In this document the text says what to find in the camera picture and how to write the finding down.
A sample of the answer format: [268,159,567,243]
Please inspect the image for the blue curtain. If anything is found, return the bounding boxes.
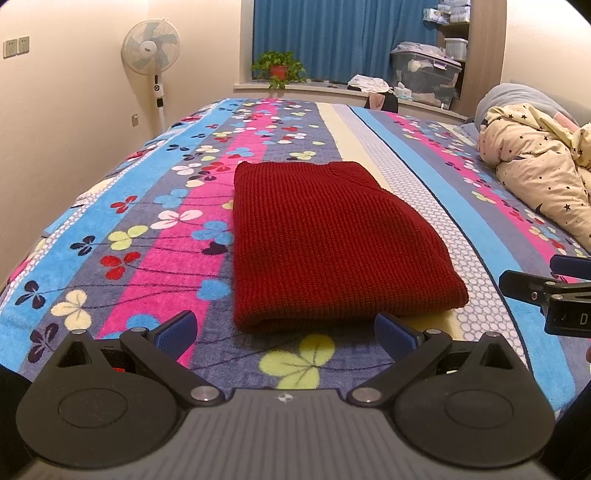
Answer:
[253,0,439,84]

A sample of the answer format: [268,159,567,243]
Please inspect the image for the floral striped blanket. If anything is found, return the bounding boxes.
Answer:
[0,98,591,416]

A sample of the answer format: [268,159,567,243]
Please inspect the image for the stacked clear storage boxes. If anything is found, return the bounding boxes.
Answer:
[436,0,472,24]

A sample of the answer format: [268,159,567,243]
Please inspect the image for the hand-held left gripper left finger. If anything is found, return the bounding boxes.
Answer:
[55,309,227,408]

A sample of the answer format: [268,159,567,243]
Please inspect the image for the black bag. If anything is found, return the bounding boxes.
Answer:
[364,90,399,112]

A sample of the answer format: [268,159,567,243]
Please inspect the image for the white standing fan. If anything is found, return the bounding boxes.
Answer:
[121,21,181,132]

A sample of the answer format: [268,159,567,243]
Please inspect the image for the large clear storage bin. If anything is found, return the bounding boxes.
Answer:
[390,41,462,104]

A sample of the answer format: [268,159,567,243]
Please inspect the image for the cream star-print quilt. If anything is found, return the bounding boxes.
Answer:
[478,102,591,252]

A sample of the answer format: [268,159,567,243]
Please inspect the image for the potted green plant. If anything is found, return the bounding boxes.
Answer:
[252,51,308,89]

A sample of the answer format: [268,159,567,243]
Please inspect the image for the grey pillow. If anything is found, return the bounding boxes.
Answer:
[475,83,578,127]

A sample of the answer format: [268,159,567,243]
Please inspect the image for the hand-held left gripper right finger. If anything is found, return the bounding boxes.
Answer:
[346,312,517,408]

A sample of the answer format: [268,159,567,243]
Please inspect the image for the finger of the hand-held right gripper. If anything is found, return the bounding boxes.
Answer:
[549,255,591,280]
[499,270,591,308]

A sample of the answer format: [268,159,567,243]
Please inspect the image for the pile of white clothes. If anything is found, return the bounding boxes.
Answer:
[347,75,391,93]

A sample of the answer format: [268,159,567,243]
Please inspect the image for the wooden shelf unit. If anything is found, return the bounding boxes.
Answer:
[436,0,506,116]

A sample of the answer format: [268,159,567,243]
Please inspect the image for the red knit sweater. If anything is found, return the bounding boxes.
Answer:
[232,161,469,335]

